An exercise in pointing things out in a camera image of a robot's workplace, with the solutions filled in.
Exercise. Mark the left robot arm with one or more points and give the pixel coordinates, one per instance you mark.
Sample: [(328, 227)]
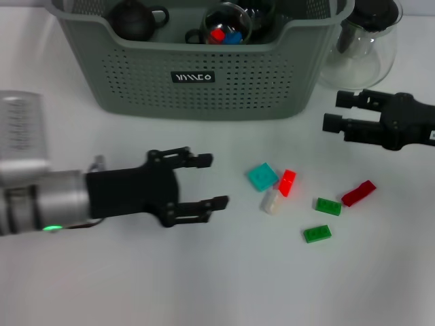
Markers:
[(57, 200)]

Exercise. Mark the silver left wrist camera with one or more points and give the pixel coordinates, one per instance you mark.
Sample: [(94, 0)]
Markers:
[(20, 132)]

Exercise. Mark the dark red toy brick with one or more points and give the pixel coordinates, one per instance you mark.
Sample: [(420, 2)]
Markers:
[(358, 193)]

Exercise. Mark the small red sloped brick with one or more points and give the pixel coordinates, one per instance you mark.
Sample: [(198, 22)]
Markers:
[(217, 35)]

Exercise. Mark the blue square toy brick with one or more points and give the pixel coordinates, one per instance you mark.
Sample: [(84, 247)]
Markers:
[(234, 39)]

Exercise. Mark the teal square toy brick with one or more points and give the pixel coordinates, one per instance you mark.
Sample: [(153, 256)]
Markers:
[(262, 177)]

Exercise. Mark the orange-red long toy brick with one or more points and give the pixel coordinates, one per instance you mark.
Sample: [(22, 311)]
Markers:
[(287, 183)]

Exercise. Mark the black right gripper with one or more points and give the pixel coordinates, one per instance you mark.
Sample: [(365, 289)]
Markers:
[(408, 125)]

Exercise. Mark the green toy brick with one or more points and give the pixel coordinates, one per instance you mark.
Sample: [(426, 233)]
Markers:
[(317, 234), (328, 206)]

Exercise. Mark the grey-green perforated storage bin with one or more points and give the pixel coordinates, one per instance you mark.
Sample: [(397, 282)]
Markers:
[(204, 98)]

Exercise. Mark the glass teacup black sleeve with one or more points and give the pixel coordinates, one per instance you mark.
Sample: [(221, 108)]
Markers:
[(263, 13), (224, 15)]

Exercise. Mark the glass carafe black lid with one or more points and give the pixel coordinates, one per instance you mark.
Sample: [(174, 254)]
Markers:
[(357, 68)]

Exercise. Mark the translucent white toy brick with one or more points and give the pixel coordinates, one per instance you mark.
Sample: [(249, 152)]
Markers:
[(272, 202)]

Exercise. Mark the black clay teapot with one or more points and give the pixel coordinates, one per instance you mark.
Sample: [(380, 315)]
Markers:
[(130, 22)]

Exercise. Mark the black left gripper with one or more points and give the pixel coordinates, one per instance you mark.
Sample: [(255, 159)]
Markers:
[(132, 193)]

